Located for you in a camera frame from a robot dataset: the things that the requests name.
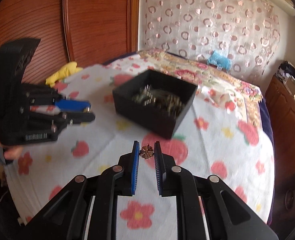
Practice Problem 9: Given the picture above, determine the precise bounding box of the bronze flower brooch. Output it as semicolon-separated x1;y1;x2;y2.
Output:
139;144;154;159

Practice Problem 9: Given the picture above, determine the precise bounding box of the white pearl necklace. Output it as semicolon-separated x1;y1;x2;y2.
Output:
130;84;185;117

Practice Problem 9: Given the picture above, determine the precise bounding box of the black storage box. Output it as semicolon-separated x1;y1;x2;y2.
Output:
113;70;197;139

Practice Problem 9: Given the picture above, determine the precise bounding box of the person's left hand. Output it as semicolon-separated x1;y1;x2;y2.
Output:
0;143;23;160

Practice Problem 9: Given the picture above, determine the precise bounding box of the yellow plush toy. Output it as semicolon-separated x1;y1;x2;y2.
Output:
45;61;83;87

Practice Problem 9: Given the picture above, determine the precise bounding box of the strawberry print white sheet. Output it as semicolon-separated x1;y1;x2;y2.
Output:
5;54;277;239

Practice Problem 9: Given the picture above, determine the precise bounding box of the wooden wardrobe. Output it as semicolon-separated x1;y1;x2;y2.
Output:
0;0;139;83

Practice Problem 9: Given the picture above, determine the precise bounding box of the floral bed cover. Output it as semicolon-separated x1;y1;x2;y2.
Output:
138;49;262;129

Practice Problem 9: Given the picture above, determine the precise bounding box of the blue fluffy object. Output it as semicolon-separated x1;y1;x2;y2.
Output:
207;51;231;71

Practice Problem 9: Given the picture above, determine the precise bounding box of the wooden side cabinet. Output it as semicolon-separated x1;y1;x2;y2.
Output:
265;76;295;220

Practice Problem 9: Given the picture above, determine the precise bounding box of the pink circle sheer curtain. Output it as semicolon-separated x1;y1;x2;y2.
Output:
142;0;280;76

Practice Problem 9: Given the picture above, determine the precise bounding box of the cabinet top clutter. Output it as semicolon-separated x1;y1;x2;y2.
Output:
275;61;295;98

